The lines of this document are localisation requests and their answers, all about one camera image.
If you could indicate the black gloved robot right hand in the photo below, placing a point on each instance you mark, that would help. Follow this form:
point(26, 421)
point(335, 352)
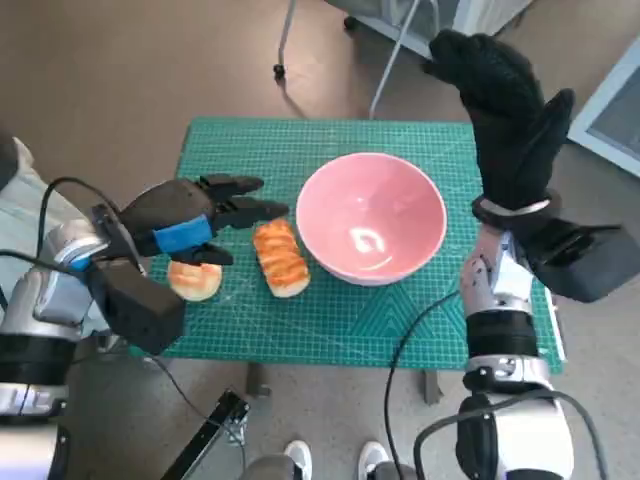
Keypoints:
point(505, 110)

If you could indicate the bare black robot left hand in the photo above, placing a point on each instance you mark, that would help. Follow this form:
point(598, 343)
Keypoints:
point(170, 210)

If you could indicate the round pale toy bread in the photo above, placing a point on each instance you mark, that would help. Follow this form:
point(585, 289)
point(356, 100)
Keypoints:
point(195, 285)

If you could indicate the long orange striped toy bread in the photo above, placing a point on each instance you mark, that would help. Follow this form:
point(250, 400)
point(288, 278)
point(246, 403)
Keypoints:
point(280, 260)

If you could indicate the pink bowl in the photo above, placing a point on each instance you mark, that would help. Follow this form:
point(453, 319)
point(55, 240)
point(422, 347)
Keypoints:
point(370, 210)

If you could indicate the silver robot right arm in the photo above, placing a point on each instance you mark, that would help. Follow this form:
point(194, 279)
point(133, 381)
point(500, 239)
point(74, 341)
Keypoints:
point(500, 330)

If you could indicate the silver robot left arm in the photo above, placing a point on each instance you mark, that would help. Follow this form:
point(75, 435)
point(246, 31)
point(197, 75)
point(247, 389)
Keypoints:
point(50, 300)

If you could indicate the white appliance cabinet on casters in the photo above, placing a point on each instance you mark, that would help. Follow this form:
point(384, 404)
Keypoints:
point(470, 15)

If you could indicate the white framed vent panel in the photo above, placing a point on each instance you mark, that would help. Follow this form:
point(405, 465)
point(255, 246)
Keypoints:
point(615, 125)

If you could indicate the slanted grey metal tube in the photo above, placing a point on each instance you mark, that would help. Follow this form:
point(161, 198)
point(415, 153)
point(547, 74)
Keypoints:
point(395, 60)

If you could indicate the brown table leg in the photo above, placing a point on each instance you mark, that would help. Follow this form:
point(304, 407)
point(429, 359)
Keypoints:
point(432, 387)
point(259, 381)

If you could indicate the green cutting mat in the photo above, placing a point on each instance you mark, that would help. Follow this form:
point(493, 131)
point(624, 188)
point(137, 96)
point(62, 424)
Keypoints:
point(325, 325)

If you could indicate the grey metal leg with caster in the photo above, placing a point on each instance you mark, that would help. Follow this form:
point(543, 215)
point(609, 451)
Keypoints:
point(284, 30)

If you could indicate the black stand bar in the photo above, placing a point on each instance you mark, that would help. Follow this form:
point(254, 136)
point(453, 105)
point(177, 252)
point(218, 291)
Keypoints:
point(215, 425)

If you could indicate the grey robot left leg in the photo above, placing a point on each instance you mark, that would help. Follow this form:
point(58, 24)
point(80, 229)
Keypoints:
point(270, 470)

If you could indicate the white robot left foot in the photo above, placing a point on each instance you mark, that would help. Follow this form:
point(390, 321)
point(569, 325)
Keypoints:
point(298, 457)

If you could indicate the white robot foot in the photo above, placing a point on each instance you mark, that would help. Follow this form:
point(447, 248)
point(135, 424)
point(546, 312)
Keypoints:
point(298, 457)
point(372, 457)

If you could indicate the white robot right foot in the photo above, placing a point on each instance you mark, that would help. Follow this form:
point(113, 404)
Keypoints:
point(372, 457)

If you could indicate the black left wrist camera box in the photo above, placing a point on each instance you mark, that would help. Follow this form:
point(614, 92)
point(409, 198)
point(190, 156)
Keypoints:
point(140, 310)

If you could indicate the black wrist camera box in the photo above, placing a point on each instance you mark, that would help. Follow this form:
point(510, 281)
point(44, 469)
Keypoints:
point(575, 270)
point(140, 310)

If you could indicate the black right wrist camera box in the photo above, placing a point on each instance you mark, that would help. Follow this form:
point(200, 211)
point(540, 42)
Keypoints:
point(575, 270)

